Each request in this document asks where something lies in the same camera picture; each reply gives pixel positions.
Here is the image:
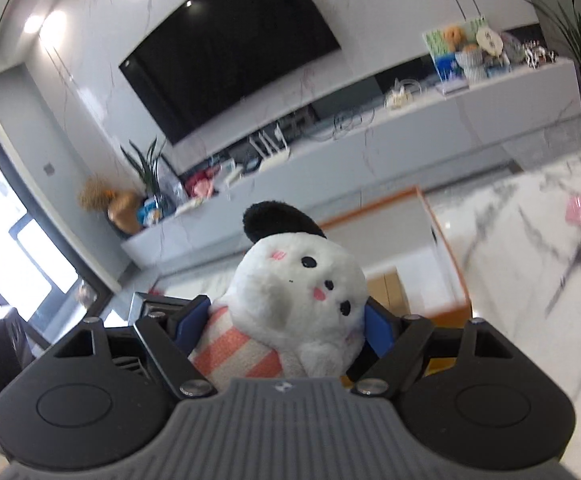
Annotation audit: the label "white plush striped hat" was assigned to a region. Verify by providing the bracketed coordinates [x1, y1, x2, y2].
[190, 200, 369, 390]

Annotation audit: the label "green blue picture board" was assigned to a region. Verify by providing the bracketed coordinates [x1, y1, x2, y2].
[423, 16, 488, 81]

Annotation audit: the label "green potted plant left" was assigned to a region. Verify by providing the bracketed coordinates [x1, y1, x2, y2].
[120, 139, 176, 226]

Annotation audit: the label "golden vase with dried flowers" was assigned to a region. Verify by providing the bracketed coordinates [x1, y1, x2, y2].
[78, 177, 143, 236]

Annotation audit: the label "white tv console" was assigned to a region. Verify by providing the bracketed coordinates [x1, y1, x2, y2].
[121, 58, 581, 268]

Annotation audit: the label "round paper fan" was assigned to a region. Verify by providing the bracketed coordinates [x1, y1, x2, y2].
[475, 26, 504, 58]

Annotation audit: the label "black television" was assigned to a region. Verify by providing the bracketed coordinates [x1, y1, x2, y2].
[120, 0, 340, 143]

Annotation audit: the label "brown cardboard box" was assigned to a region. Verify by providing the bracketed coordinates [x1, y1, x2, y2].
[367, 268, 411, 316]

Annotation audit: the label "white charger with cables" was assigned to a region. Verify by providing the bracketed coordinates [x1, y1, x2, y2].
[385, 79, 423, 110]

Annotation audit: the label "white wifi router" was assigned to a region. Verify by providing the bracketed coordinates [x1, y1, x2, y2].
[248, 124, 291, 172]

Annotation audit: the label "orange cardboard storage box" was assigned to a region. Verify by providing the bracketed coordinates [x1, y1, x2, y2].
[322, 188, 473, 328]

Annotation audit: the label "teddy bear in basket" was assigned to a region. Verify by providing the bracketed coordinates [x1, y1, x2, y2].
[442, 25, 488, 82]

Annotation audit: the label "cow figurines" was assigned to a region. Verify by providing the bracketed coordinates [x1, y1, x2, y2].
[522, 41, 558, 70]

